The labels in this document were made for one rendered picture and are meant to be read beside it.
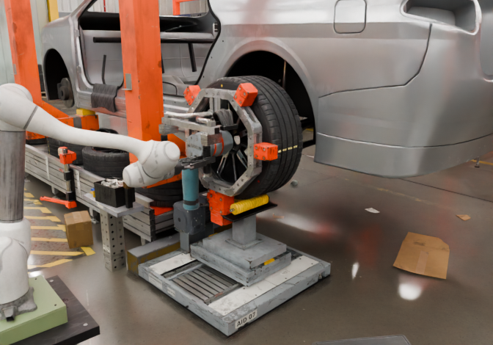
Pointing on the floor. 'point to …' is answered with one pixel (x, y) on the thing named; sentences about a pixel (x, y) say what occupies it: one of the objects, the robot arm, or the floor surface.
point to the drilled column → (113, 241)
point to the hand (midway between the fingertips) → (206, 159)
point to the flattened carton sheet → (423, 255)
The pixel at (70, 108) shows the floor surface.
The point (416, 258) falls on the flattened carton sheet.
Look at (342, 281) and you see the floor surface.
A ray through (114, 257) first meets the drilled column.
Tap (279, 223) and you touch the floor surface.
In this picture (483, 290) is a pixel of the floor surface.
